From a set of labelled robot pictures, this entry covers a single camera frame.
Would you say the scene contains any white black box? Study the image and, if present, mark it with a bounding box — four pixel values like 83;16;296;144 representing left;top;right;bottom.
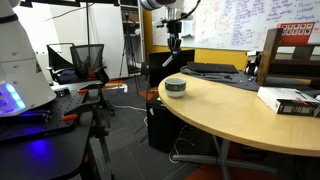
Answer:
257;87;320;117

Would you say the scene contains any orange clamp handle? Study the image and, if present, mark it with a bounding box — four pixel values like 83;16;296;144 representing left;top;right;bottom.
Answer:
61;114;79;121

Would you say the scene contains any red white sign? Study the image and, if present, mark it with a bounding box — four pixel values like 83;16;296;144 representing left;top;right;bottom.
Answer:
277;22;315;44

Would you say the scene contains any black keyboard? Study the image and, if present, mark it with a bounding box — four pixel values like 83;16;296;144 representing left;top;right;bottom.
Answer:
187;62;238;74

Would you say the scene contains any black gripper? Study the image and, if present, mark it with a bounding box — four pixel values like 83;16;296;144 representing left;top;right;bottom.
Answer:
166;21;182;55

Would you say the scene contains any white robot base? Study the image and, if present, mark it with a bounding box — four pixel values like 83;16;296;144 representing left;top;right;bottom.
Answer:
0;0;56;117

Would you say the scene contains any black camera tripod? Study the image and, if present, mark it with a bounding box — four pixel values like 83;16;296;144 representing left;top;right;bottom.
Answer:
121;11;141;94

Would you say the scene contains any black mesh office chair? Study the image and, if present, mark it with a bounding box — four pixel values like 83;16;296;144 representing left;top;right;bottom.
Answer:
70;44;109;84

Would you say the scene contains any whiteboard with writing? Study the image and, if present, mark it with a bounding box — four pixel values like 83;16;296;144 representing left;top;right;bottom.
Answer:
152;0;320;52

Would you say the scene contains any round yellow wooden table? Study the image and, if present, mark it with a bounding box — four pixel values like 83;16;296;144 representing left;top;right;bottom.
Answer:
158;73;320;157

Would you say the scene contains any black monitor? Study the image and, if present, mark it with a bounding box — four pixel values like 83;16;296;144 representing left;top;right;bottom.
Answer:
149;49;195;87

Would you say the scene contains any black computer tower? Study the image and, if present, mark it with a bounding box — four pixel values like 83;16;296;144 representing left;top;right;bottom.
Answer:
146;98;185;153

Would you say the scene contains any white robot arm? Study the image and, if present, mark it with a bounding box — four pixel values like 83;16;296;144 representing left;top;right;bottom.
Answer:
139;0;201;55

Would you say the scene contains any white green paper cup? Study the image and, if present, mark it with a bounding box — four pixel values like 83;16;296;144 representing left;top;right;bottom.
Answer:
165;78;186;97

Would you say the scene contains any black breadboard platform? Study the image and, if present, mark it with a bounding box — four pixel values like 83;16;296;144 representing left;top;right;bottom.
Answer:
0;90;85;143

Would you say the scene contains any brown wooden shelf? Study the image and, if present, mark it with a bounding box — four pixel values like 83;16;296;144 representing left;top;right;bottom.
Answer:
256;28;320;89

